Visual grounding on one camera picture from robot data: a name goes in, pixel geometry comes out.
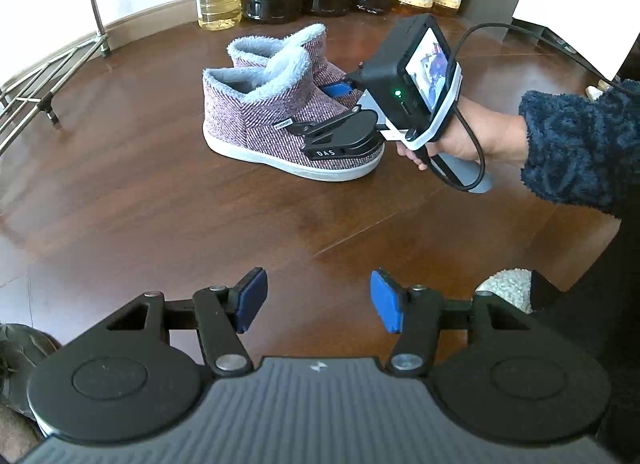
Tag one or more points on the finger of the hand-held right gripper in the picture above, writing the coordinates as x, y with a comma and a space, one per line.
337, 90
325, 149

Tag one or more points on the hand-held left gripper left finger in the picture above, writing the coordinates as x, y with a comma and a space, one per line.
252, 299

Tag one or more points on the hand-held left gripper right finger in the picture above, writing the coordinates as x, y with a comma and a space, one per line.
385, 301

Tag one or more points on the purple tweed fleece boot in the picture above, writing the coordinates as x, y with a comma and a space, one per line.
240, 113
320, 58

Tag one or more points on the person's right forearm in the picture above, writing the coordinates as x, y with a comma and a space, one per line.
575, 143

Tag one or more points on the person's right hand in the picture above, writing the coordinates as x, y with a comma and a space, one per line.
495, 136

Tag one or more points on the person's white fluffy slipper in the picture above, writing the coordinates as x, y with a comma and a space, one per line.
505, 289

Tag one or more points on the white box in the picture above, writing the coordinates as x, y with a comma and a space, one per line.
575, 8

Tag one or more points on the person's dark trouser leg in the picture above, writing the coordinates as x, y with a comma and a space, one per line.
600, 324

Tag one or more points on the dark cloth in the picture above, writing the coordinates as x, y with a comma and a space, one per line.
25, 359

